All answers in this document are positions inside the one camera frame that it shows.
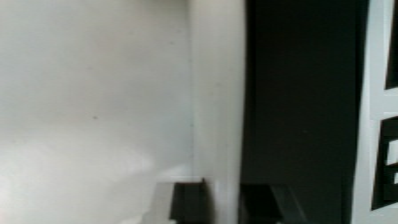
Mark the white square tabletop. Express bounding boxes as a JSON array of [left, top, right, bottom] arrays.
[[0, 0, 246, 224]]

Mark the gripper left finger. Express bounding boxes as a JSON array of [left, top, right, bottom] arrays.
[[169, 181, 212, 224]]

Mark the white marker sheet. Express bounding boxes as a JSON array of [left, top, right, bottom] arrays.
[[351, 0, 398, 224]]

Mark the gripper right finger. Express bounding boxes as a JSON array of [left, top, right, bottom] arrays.
[[239, 184, 310, 224]]

